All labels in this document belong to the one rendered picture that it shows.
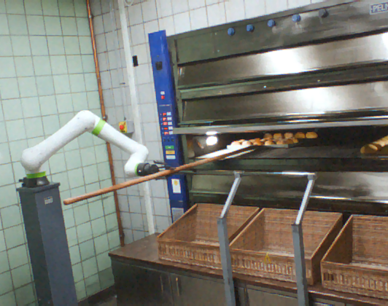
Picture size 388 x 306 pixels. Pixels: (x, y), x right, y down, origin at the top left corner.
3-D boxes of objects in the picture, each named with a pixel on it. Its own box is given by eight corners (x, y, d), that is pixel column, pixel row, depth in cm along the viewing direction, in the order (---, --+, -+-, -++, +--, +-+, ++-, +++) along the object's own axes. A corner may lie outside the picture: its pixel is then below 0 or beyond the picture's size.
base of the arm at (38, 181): (12, 186, 318) (11, 178, 317) (31, 181, 329) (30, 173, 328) (34, 188, 301) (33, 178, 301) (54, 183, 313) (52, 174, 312)
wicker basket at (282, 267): (266, 246, 328) (262, 207, 324) (347, 256, 292) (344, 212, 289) (226, 272, 290) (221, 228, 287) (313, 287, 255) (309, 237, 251)
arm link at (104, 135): (95, 138, 321) (99, 133, 311) (102, 124, 325) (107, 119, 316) (141, 166, 330) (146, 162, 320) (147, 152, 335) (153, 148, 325)
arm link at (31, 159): (14, 159, 285) (87, 106, 292) (17, 156, 300) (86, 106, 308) (28, 176, 288) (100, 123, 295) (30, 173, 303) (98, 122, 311)
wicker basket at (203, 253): (200, 237, 365) (196, 202, 362) (265, 245, 329) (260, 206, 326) (157, 259, 329) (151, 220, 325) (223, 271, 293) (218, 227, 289)
